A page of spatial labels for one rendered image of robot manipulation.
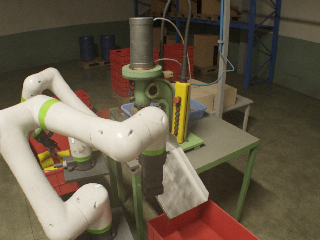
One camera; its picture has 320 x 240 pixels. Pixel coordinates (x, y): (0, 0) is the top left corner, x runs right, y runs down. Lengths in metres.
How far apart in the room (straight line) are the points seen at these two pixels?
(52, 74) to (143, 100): 0.59
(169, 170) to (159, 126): 0.71
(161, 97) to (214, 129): 0.57
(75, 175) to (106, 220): 0.53
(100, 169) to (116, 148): 0.86
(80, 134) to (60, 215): 0.30
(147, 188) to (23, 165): 0.43
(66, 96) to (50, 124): 0.72
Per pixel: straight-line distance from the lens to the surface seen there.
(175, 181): 1.39
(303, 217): 2.73
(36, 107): 0.93
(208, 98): 3.03
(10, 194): 3.05
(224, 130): 1.86
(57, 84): 1.57
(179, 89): 1.44
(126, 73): 1.27
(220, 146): 1.65
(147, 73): 1.24
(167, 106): 1.46
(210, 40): 7.17
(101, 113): 3.86
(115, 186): 1.94
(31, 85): 1.46
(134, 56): 1.28
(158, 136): 0.73
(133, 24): 1.25
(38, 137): 1.86
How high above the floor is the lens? 1.79
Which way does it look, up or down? 26 degrees down
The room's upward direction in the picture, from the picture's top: straight up
